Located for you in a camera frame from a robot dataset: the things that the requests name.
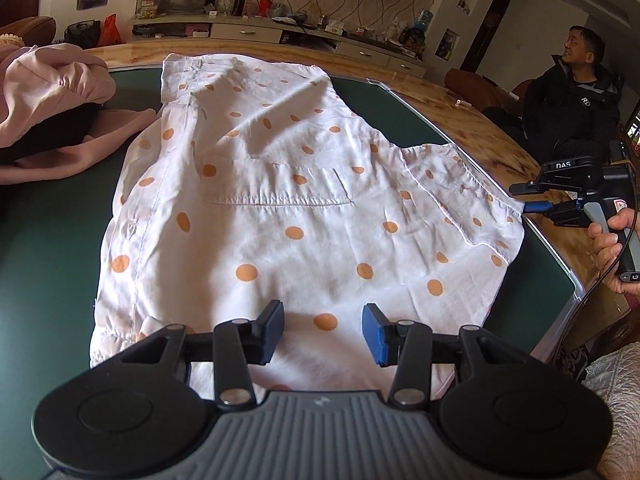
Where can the red cup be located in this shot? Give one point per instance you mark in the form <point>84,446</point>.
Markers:
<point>265,7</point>

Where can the person's right hand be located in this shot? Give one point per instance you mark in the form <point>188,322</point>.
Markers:
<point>605,250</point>

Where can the dark patterned rug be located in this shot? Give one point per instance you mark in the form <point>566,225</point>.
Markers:
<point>570,360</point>

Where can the white television cabinet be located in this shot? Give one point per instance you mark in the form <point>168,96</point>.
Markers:
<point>250,35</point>

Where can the pink garment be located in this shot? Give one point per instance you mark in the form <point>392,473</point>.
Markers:
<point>55,80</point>

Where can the brown leather armchair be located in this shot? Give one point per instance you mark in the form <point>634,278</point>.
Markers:
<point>30,27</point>

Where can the small framed picture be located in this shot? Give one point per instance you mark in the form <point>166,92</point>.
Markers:
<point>446,44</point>

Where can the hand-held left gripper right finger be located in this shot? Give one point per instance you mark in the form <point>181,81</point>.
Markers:
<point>375,335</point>

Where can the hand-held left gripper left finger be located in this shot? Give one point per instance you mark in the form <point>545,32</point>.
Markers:
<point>272,332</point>

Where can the brown leather sofa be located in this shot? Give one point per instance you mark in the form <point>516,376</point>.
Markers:
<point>470,87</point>

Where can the dark glass bottle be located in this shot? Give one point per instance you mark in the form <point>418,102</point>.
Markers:
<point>238,4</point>

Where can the black mesh basket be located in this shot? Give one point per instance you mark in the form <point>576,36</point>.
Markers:
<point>82,35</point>

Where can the white orange-dotted shirt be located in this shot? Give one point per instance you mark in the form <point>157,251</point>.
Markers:
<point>260,185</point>

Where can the beige quilted cushion cover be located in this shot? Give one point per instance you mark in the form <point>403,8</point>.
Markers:
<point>10,40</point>

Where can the black garment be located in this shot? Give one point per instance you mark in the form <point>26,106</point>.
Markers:
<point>55,130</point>

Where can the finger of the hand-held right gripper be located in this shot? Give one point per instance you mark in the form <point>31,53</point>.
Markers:
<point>565,175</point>
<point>562,212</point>

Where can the orange plastic bag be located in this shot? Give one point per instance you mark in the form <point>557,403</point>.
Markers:
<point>110,32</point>

